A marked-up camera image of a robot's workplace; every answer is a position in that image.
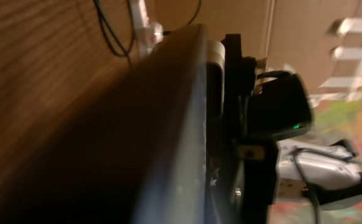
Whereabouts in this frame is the white power strip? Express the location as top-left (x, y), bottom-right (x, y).
top-left (129, 0), bottom-right (156, 58)

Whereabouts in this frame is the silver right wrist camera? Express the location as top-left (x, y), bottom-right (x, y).
top-left (206, 40), bottom-right (225, 118)

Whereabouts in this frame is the black USB charging cable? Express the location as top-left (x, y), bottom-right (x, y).
top-left (93, 0), bottom-right (202, 68)

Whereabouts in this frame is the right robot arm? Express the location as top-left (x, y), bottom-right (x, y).
top-left (205, 34), bottom-right (362, 223)

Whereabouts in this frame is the blue Galaxy smartphone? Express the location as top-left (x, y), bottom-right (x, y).
top-left (0, 24), bottom-right (207, 223)

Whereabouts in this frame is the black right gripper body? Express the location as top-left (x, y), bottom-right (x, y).
top-left (205, 34), bottom-right (279, 223)

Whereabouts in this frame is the white charger plug adapter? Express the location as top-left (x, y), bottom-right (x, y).
top-left (144, 22), bottom-right (164, 46)

